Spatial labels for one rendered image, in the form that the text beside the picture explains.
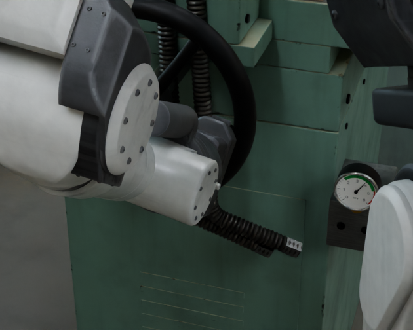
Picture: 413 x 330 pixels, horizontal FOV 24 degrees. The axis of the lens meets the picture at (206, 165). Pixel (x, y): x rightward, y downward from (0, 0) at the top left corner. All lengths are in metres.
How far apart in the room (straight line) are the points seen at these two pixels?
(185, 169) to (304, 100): 0.50
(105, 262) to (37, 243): 0.75
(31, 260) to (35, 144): 1.66
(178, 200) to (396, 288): 0.24
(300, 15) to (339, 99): 0.13
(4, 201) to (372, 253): 1.83
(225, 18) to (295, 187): 0.32
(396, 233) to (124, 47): 0.24
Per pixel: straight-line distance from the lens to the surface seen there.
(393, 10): 0.64
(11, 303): 2.18
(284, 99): 1.35
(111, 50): 0.60
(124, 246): 1.58
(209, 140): 1.01
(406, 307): 0.73
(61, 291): 2.20
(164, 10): 1.13
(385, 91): 0.76
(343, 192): 1.33
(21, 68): 0.64
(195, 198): 0.86
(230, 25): 1.21
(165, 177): 0.87
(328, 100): 1.33
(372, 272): 0.76
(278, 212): 1.44
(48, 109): 0.62
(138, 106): 0.63
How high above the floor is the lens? 1.38
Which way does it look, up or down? 32 degrees down
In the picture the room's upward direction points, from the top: straight up
